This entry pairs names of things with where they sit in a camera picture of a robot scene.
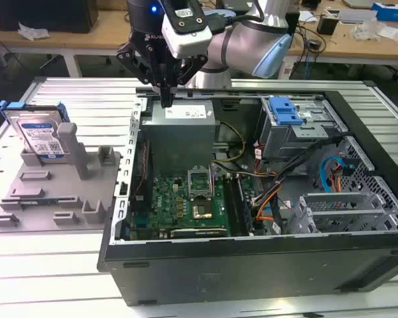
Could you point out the RAM stick in rack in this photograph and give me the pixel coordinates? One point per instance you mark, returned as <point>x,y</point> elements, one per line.
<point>36,200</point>

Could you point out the blue plastic latch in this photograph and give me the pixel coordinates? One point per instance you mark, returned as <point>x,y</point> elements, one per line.
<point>285,112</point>

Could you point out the flat grey box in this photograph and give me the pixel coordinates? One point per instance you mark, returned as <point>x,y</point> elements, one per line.
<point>358,16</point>

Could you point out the grey drive cage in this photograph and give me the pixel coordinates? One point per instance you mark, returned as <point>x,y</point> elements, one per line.
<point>285,139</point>

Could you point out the black graphics card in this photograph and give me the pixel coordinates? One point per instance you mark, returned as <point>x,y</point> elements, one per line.
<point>199,232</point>

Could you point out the green motherboard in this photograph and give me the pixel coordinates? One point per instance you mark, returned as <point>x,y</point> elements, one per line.
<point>167,202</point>

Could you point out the blue cardboard box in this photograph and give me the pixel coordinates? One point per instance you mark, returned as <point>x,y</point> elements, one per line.
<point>391,11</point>

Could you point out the hard disk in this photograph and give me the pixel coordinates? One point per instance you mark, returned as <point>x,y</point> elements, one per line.
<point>36,132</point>

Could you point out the black computer tower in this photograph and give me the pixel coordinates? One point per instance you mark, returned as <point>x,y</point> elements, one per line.
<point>53,16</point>

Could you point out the crumpled plastic bag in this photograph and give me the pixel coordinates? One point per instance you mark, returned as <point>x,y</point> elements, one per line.
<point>33,31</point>

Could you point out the small black box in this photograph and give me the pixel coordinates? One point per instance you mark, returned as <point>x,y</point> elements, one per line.
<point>326,26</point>

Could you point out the black PC case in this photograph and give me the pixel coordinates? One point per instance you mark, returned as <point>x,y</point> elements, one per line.
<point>252,275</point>

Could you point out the black RAM slot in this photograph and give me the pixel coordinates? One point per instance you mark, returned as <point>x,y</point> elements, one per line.
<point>232,205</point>

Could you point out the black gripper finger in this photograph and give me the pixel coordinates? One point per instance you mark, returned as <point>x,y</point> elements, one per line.
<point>194,68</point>
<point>132,54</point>

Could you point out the installed RAM stick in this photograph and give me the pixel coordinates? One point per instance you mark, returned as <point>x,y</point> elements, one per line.
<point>245,208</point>

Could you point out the grey disk bay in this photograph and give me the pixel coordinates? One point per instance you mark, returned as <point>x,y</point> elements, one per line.
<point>338,198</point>

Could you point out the wooden desk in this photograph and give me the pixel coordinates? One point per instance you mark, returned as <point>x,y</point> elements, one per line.
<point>86,41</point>
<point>351,46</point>

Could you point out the CPU socket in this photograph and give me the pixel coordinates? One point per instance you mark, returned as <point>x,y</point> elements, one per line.
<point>202,212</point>

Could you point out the grey parts rack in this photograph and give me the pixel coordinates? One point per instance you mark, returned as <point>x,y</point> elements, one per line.
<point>53,185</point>

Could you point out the grey power supply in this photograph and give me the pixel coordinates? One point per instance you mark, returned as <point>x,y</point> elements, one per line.
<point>179,139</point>

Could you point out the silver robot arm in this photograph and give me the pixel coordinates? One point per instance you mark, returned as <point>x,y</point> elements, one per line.
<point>238,39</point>

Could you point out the clear plastic bags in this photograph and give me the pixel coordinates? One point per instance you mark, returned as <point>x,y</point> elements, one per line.
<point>371,31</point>

